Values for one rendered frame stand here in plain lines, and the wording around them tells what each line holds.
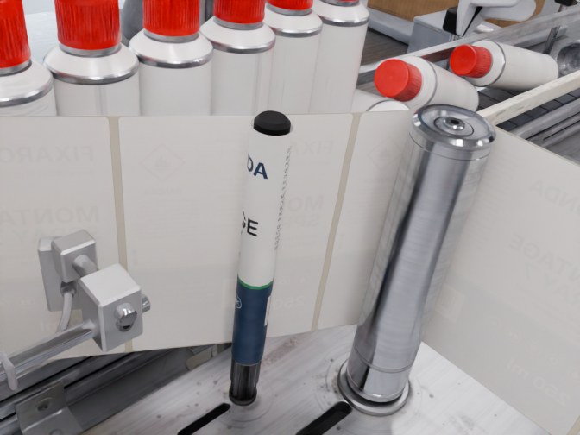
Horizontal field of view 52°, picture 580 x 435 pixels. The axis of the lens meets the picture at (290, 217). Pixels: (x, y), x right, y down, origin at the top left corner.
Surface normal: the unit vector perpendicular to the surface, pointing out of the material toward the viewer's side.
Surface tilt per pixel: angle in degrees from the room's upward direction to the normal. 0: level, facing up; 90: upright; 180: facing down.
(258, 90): 90
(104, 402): 0
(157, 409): 0
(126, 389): 0
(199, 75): 90
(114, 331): 90
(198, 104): 90
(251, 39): 42
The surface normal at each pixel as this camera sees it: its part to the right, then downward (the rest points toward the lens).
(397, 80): -0.54, 0.04
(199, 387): 0.11, -0.80
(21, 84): 0.62, -0.31
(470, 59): -0.73, 0.09
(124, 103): 0.79, 0.43
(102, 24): 0.62, 0.52
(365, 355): -0.78, 0.29
